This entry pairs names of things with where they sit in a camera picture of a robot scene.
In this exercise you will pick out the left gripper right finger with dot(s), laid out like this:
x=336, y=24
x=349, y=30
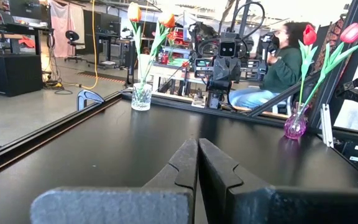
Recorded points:
x=216, y=186

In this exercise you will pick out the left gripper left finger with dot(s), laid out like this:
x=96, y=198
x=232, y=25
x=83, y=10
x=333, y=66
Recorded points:
x=120, y=205

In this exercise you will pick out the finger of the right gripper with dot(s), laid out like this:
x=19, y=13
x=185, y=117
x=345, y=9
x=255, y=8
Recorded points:
x=234, y=70
x=221, y=70

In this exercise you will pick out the orange artificial tulip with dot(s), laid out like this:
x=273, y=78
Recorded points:
x=134, y=12
x=172, y=35
x=167, y=20

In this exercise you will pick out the red artificial tulip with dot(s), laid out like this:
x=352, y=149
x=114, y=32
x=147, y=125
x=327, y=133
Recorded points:
x=309, y=35
x=353, y=32

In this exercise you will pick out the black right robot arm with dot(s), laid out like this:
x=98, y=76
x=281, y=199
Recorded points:
x=217, y=87

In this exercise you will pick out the clear glass vase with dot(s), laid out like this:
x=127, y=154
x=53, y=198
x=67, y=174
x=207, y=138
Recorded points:
x=141, y=98

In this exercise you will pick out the purple glass vase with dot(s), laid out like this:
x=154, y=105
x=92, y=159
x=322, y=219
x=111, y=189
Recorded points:
x=294, y=126

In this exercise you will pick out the person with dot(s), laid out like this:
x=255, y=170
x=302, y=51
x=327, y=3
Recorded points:
x=281, y=71

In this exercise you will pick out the black table mat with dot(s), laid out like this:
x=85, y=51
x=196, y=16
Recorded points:
x=104, y=149

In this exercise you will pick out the patterned cloth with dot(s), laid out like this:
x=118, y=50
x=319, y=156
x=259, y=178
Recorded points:
x=331, y=31

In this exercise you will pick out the black office chair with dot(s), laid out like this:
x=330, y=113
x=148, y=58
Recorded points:
x=72, y=35

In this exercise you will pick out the pink hanging cloth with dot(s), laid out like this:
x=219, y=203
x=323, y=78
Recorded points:
x=61, y=28

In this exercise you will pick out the black box cabinet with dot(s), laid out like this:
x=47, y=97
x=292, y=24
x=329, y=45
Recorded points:
x=15, y=74

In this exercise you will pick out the black computer monitor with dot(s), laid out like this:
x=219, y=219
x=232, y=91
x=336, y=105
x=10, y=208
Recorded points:
x=26, y=9

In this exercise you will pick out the black workbench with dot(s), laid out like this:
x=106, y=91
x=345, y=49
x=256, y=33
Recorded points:
x=11, y=31

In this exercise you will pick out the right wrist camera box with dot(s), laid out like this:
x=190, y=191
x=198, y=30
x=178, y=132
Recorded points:
x=227, y=49

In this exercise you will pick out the white metal bracket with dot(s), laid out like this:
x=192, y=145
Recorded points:
x=327, y=127

